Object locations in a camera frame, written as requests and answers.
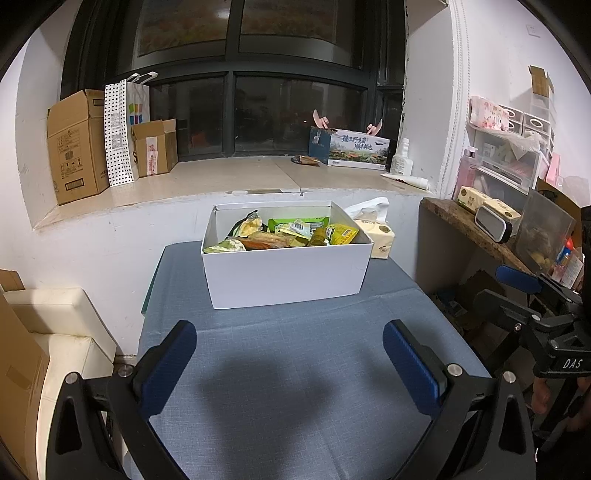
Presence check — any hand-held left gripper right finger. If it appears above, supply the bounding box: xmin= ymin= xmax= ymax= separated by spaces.
xmin=382 ymin=318 xmax=540 ymax=480

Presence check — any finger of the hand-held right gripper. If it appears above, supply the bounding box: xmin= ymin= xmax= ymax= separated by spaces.
xmin=496 ymin=264 xmax=585 ymax=305
xmin=472 ymin=288 xmax=544 ymax=376

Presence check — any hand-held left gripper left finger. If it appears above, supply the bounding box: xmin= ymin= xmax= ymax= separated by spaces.
xmin=45 ymin=319 xmax=198 ymax=480

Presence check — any white cardboard box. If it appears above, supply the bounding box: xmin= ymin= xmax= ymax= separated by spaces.
xmin=201 ymin=200 xmax=374 ymax=310

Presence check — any yellow snack packet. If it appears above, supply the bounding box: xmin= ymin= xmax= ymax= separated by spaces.
xmin=325 ymin=223 xmax=359 ymax=246

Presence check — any clear chips multipack packet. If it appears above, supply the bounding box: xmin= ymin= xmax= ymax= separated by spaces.
xmin=230 ymin=210 xmax=265 ymax=239

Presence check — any pile of assorted snacks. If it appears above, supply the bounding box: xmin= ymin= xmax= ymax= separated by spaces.
xmin=203 ymin=210 xmax=360 ymax=254

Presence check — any person's right hand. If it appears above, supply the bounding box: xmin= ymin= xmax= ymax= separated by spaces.
xmin=531 ymin=381 xmax=555 ymax=416

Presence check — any clear plastic container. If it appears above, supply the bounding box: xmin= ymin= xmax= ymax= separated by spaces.
xmin=514 ymin=188 xmax=576 ymax=276

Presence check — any silver oval speaker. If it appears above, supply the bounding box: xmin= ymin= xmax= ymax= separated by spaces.
xmin=474 ymin=204 xmax=515 ymax=244

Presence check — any wooden shelf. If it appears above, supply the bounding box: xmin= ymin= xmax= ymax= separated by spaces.
xmin=420 ymin=197 xmax=536 ymax=276

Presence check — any green label tissue pack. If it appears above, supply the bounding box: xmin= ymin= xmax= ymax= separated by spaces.
xmin=457 ymin=185 xmax=522 ymax=223

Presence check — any blue tablecloth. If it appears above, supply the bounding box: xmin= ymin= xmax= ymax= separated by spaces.
xmin=137 ymin=240 xmax=496 ymax=480

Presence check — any cream leather stool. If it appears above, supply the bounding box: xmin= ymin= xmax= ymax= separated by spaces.
xmin=2 ymin=287 xmax=118 ymax=462

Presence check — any white plastic drawer organizer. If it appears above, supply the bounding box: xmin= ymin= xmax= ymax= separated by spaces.
xmin=465 ymin=95 xmax=556 ymax=195

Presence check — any cream tissue pack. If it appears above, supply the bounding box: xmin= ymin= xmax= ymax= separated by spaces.
xmin=343 ymin=197 xmax=397 ymax=260

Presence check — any white flat tube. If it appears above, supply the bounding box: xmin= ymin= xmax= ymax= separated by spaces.
xmin=380 ymin=172 xmax=431 ymax=191

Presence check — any flat brown cardboard sheet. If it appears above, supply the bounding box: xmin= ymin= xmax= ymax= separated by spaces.
xmin=0 ymin=269 xmax=51 ymax=464

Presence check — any white plastic bottle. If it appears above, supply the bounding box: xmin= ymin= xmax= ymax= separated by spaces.
xmin=391 ymin=137 xmax=413 ymax=175

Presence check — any pink floral pouch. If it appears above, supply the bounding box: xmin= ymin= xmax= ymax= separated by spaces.
xmin=468 ymin=95 xmax=511 ymax=133

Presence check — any tiny open cardboard box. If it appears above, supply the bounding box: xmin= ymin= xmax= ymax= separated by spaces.
xmin=528 ymin=65 xmax=555 ymax=99

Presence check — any landscape printed box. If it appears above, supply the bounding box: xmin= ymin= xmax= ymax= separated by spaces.
xmin=308 ymin=126 xmax=391 ymax=169

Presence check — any small open cardboard box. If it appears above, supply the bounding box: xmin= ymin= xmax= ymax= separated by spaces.
xmin=131 ymin=119 xmax=179 ymax=178

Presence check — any large brown cardboard box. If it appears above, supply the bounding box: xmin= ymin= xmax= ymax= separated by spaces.
xmin=47 ymin=89 xmax=112 ymax=206

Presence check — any polka dot paper bag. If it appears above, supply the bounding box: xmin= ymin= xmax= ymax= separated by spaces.
xmin=103 ymin=71 xmax=156 ymax=188

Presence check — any black window frame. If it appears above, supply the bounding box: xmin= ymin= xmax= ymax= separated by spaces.
xmin=61 ymin=0 xmax=408 ymax=163

